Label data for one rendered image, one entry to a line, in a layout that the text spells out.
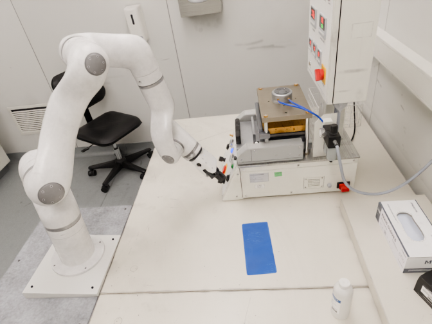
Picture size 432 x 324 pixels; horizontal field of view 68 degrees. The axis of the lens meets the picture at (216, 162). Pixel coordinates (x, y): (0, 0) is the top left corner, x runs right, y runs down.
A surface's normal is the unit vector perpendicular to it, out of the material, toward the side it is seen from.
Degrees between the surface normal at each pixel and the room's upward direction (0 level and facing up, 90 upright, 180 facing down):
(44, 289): 4
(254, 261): 0
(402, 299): 0
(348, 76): 90
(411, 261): 88
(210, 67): 90
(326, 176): 90
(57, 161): 69
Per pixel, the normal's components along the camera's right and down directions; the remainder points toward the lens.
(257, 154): -0.04, 0.58
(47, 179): 0.56, -0.04
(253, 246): -0.13, -0.81
